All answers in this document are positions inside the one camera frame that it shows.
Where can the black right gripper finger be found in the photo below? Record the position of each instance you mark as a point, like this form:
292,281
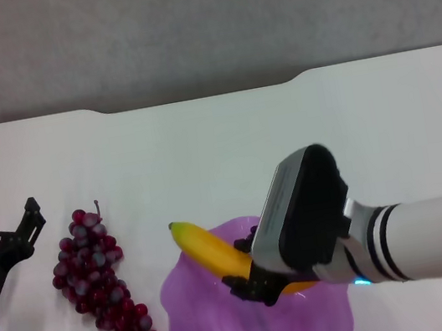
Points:
247,241
241,285

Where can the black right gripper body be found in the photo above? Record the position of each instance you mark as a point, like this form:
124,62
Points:
268,285

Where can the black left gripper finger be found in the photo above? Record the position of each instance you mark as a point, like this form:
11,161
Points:
31,224

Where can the yellow banana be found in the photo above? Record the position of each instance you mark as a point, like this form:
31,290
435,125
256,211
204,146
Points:
211,245

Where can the red grape bunch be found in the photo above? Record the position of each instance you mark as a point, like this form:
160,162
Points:
95,275

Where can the purple wavy plastic plate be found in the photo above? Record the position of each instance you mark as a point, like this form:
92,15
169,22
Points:
214,328

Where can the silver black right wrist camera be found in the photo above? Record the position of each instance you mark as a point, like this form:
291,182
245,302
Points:
298,220

